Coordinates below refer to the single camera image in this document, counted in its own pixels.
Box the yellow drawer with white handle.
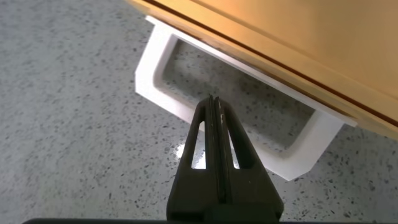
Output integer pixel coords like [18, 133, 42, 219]
[126, 0, 398, 182]

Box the yellow drawer case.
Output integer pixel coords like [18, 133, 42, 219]
[149, 0, 398, 124]

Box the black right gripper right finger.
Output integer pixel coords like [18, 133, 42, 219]
[214, 96, 285, 222]

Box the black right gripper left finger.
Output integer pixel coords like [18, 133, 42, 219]
[166, 94, 226, 222]

